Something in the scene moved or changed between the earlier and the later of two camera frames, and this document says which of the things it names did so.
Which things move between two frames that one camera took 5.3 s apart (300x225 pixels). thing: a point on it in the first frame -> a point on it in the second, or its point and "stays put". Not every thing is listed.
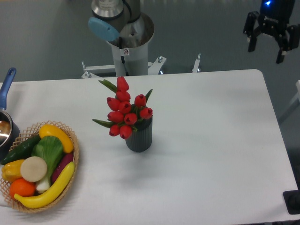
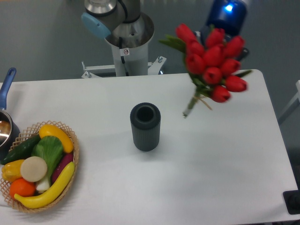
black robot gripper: x=275 y=16 -> x=229 y=16
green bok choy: x=50 y=149 stays put
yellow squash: x=51 y=130 stays put
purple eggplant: x=64 y=160 stays put
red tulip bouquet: x=123 y=116 -> x=211 y=64
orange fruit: x=22 y=187 stays put
